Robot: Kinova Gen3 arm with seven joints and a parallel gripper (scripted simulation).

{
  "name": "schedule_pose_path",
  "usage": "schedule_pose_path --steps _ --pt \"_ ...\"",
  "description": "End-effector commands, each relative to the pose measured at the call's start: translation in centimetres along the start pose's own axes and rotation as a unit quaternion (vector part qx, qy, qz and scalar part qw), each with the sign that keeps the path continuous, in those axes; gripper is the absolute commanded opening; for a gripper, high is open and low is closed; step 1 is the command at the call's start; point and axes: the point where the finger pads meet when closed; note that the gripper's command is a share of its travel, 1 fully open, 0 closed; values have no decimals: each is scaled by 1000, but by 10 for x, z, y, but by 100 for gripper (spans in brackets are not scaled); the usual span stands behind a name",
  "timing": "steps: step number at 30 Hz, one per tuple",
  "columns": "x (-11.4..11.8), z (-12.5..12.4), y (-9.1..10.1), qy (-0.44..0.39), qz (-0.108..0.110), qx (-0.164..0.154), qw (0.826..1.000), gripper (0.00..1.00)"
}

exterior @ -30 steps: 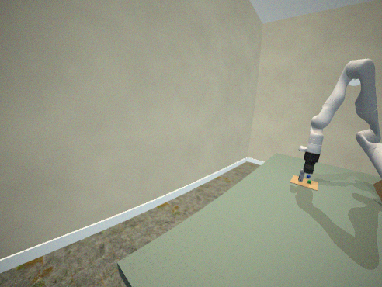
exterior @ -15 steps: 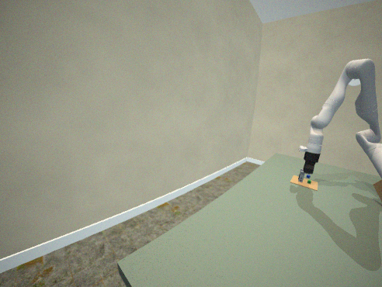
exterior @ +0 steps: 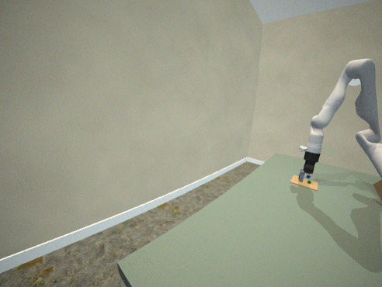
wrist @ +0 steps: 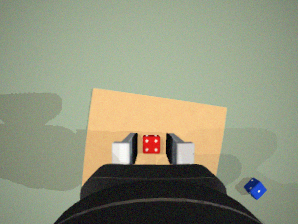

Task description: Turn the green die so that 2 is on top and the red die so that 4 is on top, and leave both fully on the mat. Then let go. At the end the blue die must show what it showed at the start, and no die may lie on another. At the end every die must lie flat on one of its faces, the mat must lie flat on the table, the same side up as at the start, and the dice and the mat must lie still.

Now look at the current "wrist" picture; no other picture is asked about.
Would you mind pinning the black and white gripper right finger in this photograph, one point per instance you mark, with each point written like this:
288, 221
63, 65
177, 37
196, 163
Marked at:
178, 151

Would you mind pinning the orange square mat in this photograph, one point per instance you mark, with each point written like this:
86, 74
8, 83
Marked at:
113, 115

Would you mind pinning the red die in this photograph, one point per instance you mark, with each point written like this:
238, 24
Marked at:
151, 144

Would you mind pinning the blue die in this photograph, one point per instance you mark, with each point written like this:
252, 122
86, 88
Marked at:
255, 188

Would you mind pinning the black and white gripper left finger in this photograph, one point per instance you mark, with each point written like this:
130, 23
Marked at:
125, 151

